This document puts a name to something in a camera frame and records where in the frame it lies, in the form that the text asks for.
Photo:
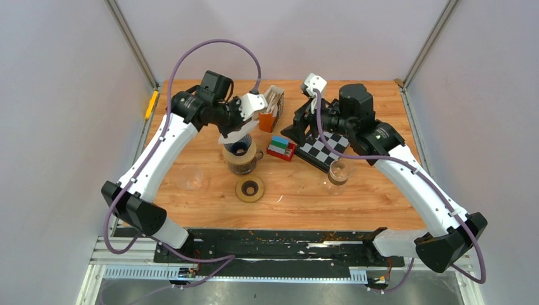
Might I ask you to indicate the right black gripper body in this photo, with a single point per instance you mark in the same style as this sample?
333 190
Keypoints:
332 121

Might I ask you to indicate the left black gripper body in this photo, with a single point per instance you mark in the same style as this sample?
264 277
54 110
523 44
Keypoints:
229 117

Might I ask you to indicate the white paper coffee filter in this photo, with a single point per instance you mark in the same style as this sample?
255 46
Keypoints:
235 136

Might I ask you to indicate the blue glass dripper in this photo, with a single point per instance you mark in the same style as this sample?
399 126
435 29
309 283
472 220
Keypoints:
240 147

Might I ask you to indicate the glass coffee carafe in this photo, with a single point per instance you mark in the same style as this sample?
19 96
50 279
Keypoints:
243 165

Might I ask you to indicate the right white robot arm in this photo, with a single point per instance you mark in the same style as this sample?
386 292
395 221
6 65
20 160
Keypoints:
450 231

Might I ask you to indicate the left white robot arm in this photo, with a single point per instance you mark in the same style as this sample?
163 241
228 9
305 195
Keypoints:
131 198

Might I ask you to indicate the orange filter box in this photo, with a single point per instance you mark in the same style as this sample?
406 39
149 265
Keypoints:
269 117

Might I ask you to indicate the red toy brick stack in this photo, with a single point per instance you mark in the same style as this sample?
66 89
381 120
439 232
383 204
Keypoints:
281 147

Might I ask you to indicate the black white chessboard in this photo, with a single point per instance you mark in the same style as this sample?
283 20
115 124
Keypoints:
317 154

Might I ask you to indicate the clear glass beaker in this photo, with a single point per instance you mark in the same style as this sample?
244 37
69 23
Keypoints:
336 179

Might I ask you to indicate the small clear glass cup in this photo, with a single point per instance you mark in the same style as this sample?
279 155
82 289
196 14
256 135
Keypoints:
190 177

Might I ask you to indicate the yellow marker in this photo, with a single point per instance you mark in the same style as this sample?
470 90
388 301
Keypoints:
151 105

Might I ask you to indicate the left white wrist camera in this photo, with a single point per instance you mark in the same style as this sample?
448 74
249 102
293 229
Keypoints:
251 105

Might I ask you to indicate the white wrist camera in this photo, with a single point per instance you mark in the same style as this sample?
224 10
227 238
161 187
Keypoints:
312 83
251 105

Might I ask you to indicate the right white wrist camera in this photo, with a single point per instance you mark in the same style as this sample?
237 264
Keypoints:
312 83

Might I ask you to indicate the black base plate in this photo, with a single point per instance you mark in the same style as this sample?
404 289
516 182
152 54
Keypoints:
286 254

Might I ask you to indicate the aluminium frame rail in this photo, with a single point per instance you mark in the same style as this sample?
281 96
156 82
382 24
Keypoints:
150 259

